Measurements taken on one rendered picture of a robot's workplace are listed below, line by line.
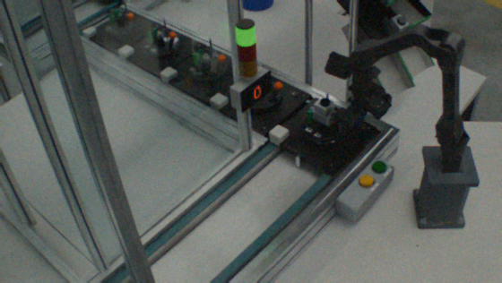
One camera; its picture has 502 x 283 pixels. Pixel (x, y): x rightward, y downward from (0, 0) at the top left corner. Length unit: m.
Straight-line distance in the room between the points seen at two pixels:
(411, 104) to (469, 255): 0.66
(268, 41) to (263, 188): 0.84
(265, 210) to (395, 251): 0.39
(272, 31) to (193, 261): 1.19
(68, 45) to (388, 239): 1.21
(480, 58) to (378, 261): 2.53
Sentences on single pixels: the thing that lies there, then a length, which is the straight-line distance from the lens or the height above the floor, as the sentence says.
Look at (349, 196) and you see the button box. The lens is 1.65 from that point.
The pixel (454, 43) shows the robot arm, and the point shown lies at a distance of 1.40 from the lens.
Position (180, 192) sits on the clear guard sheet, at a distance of 1.63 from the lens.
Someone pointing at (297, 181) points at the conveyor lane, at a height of 0.92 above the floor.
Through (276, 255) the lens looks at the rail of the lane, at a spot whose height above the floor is 0.96.
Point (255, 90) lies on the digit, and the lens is 1.58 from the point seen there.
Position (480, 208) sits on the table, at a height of 0.86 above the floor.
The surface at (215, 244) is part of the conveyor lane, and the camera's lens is 1.61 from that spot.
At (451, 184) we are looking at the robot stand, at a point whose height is 1.06.
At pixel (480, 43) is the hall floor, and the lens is 4.13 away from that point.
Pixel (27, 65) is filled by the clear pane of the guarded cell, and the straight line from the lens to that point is 0.69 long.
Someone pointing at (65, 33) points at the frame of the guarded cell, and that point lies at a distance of 0.69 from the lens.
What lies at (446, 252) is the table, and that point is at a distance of 1.70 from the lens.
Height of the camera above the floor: 2.21
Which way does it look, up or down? 44 degrees down
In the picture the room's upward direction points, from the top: 4 degrees counter-clockwise
